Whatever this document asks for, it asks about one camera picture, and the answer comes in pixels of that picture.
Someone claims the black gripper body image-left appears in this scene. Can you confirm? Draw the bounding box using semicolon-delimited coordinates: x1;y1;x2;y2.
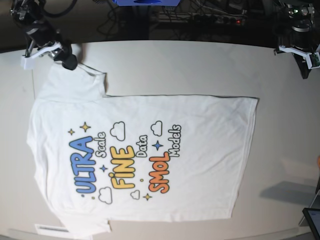
26;22;61;58

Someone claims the white label strip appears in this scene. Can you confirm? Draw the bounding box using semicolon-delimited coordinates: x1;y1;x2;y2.
34;224;69;235

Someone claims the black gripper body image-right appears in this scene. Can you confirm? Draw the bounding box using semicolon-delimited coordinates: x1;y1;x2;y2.
280;26;315;52

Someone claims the white printed T-shirt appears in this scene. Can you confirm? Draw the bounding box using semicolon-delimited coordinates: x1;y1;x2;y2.
27;63;258;237

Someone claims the black tablet with stand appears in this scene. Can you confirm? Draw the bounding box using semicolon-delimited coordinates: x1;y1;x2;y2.
299;180;320;240

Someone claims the blue box at top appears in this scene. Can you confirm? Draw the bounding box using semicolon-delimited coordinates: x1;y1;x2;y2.
112;0;180;7

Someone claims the power strip with red light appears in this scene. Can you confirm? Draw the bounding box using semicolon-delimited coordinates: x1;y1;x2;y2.
193;14;246;26

